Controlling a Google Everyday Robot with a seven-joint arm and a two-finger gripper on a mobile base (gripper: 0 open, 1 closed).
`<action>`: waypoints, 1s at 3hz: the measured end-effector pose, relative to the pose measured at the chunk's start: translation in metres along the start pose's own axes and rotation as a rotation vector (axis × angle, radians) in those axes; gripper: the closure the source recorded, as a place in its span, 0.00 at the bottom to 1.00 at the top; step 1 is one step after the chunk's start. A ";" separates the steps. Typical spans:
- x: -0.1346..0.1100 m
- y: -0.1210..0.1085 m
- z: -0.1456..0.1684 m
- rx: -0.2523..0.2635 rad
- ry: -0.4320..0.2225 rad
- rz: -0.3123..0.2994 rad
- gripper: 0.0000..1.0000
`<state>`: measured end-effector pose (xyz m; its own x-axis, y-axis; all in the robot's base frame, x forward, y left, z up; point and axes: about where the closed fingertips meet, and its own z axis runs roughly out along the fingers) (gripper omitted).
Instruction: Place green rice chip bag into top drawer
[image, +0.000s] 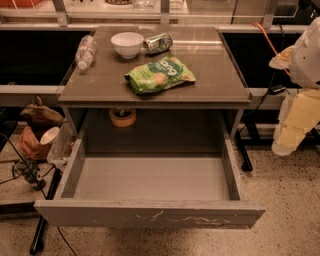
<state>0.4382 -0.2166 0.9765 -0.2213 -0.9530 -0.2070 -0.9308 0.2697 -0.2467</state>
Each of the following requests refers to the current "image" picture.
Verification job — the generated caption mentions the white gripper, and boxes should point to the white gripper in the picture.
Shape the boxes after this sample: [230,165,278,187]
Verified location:
[269,17,320,156]

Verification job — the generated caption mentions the green rice chip bag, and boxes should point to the green rice chip bag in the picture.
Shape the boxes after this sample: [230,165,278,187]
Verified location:
[125,56,196,95]

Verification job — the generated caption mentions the grey cabinet with glass top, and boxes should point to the grey cabinet with glass top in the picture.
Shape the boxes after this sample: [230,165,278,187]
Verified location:
[58,25,250,135]

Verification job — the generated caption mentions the open grey top drawer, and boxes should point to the open grey top drawer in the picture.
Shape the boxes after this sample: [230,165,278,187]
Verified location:
[35,109,265,229]

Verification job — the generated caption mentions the black power adapter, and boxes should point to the black power adapter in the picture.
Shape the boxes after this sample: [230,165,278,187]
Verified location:
[268,85,286,95]

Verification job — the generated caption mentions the green soda can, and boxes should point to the green soda can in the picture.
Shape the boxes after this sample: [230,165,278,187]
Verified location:
[144,33,173,55]

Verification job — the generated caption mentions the white ceramic bowl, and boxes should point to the white ceramic bowl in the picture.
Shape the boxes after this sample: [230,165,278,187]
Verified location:
[111,32,144,59]

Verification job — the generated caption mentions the orange tape roll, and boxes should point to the orange tape roll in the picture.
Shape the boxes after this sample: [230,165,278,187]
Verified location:
[109,108,136,128]

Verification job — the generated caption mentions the clear plastic water bottle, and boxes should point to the clear plastic water bottle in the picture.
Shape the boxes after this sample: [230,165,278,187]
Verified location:
[75,35,97,70]

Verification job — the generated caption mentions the clear plastic container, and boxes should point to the clear plastic container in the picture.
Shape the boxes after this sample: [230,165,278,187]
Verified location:
[47,123,73,168]

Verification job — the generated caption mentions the white cup on floor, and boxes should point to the white cup on floor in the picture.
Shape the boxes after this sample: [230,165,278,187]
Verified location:
[40,126,60,145]

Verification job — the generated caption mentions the black stand leg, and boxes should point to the black stand leg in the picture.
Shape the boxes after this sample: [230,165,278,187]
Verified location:
[29,168,63,256]

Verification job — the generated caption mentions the orange cable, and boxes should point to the orange cable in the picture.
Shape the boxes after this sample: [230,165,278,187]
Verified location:
[252,21,292,77]

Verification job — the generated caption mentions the black floor cable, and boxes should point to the black floor cable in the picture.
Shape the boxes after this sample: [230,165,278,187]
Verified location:
[0,132,78,256]

